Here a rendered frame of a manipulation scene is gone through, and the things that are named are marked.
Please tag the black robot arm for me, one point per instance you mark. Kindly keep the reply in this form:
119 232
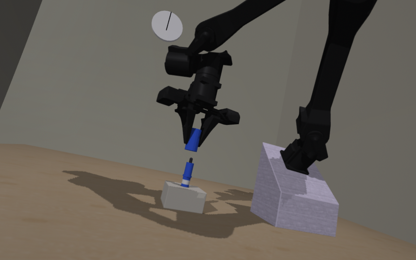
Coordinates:
313 122

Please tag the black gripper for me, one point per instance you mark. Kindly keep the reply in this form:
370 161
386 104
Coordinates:
203 95

